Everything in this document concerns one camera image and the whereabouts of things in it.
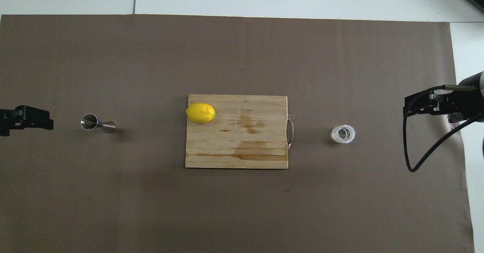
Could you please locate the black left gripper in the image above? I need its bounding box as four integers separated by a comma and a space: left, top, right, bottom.
0, 105, 54, 137

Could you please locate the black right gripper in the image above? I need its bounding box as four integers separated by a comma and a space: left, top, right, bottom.
403, 88, 484, 124

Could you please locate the steel double jigger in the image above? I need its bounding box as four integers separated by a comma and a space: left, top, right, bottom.
80, 113, 116, 134

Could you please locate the clear textured glass cup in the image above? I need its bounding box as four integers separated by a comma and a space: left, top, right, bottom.
330, 124, 356, 144

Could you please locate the brown paper table mat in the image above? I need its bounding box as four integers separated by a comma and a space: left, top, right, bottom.
0, 14, 475, 253

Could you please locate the yellow lemon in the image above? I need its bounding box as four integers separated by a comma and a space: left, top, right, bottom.
185, 103, 216, 124

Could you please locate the wooden cutting board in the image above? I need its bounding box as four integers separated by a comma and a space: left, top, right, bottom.
185, 94, 295, 169

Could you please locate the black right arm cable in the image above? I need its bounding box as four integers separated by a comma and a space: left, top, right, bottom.
402, 84, 484, 173

